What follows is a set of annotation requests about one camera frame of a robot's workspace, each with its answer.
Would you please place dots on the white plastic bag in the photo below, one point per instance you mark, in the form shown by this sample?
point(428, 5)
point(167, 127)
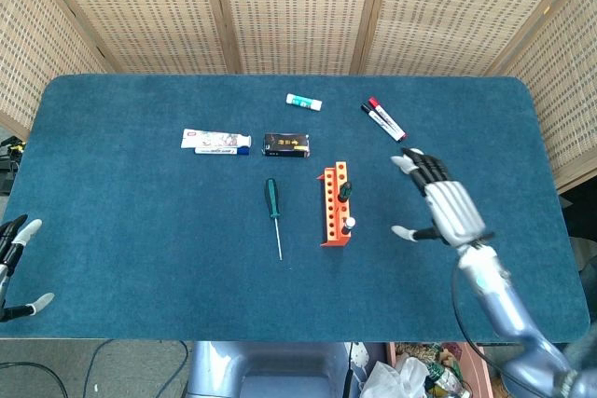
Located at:
point(396, 379)

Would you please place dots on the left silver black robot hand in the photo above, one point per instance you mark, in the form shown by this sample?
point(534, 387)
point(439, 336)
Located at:
point(9, 249)

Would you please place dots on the black rectangular box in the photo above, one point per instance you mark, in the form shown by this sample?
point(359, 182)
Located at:
point(284, 144)

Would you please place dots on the white toothpaste tube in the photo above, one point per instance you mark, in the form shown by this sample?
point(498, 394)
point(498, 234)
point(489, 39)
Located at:
point(210, 138)

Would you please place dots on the white marker with black cap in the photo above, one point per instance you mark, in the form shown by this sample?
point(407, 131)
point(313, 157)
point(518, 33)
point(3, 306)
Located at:
point(365, 108)

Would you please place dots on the blue-grey robot torso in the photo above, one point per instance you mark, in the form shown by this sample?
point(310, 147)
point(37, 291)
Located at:
point(280, 370)

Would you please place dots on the white green glue stick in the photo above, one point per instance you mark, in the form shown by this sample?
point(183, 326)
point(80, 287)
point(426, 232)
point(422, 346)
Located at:
point(303, 101)

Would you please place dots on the long green black screwdriver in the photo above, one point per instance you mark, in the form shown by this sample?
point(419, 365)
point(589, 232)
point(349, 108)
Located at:
point(271, 197)

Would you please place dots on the blue table cloth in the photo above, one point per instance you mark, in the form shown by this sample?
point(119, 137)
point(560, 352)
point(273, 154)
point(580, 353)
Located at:
point(140, 253)

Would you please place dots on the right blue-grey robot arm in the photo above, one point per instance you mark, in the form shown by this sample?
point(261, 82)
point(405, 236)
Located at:
point(508, 309)

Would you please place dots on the woven wooden folding screen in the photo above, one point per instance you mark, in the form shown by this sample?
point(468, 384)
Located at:
point(298, 11)

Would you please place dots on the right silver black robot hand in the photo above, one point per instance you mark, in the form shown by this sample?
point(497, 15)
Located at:
point(454, 211)

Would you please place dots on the pink box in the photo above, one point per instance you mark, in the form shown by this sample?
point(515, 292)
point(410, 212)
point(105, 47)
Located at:
point(476, 370)

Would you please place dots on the black equipment beside table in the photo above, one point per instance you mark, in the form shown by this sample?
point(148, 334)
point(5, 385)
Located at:
point(9, 169)

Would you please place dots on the orange tube rack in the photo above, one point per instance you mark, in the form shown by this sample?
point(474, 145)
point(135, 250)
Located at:
point(332, 211)

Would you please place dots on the white marker with red cap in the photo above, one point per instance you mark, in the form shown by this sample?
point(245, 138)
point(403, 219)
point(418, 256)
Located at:
point(374, 101)

